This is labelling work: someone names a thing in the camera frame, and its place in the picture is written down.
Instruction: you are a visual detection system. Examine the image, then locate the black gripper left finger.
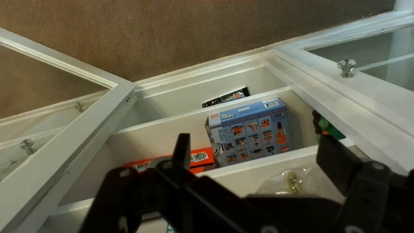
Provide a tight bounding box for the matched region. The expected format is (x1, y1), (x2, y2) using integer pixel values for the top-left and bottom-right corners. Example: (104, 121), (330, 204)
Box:
(79, 132), (260, 233)

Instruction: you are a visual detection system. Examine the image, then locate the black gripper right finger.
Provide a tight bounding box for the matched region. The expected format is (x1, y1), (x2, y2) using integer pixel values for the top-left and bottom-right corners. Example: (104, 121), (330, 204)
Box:
(316, 134), (414, 233)

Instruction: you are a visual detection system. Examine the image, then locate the white wooden cupboard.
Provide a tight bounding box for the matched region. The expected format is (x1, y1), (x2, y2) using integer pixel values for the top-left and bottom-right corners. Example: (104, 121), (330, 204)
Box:
(0, 11), (414, 233)

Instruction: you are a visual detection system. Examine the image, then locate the white glass pane cupboard door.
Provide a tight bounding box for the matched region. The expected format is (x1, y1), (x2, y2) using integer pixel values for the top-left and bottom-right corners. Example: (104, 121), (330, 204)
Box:
(273, 9), (414, 175)
(0, 28), (140, 233)

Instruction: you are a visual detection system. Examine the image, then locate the flat red orange box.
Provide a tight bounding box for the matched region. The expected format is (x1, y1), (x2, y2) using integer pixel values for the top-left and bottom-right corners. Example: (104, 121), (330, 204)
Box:
(123, 145), (217, 175)

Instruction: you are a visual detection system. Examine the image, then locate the clear bag with gold item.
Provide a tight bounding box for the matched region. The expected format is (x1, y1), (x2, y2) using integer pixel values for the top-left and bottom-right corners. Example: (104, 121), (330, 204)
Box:
(258, 165), (324, 198)

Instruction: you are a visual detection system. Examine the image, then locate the green plastic toy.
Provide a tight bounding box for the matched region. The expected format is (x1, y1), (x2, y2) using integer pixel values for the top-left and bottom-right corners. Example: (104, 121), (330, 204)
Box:
(312, 110), (347, 143)

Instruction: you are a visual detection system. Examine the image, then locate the blue printed toy box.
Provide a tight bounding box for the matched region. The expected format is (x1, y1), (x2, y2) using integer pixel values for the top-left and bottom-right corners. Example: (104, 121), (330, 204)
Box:
(205, 97), (291, 169)

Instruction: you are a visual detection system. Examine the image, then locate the black marker pen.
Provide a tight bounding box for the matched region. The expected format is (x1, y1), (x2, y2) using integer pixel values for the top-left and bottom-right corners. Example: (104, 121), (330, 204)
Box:
(201, 86), (252, 110)

